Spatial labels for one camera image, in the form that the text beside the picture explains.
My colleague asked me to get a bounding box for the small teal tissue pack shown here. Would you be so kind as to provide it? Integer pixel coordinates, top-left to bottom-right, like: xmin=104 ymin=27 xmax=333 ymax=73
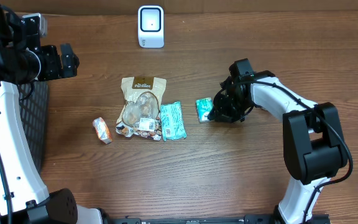
xmin=195 ymin=97 xmax=213 ymax=123

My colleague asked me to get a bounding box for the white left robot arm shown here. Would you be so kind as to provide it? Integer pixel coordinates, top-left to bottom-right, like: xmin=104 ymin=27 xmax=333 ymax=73
xmin=0 ymin=4 xmax=109 ymax=224

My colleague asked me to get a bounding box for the orange snack packet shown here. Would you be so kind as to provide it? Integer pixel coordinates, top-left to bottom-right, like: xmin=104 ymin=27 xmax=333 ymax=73
xmin=93 ymin=117 xmax=113 ymax=144

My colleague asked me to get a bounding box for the grey plastic basket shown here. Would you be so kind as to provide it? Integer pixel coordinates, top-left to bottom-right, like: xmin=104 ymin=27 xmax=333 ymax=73
xmin=17 ymin=82 xmax=50 ymax=172

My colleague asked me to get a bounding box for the long teal wipes pack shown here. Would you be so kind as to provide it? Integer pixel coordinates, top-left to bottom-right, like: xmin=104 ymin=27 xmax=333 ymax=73
xmin=160 ymin=101 xmax=187 ymax=141

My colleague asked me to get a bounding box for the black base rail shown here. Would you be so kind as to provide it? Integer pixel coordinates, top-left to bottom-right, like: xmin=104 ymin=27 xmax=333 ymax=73
xmin=110 ymin=215 xmax=280 ymax=224

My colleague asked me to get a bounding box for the brown snack pouch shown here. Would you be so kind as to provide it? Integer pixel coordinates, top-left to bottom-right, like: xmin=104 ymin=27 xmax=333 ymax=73
xmin=116 ymin=77 xmax=167 ymax=141

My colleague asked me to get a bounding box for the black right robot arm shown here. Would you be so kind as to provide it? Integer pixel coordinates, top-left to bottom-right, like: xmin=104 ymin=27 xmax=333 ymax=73
xmin=208 ymin=58 xmax=353 ymax=223

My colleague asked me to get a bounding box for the white barcode scanner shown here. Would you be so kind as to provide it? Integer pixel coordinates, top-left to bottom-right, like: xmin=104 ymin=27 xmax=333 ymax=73
xmin=137 ymin=5 xmax=165 ymax=49

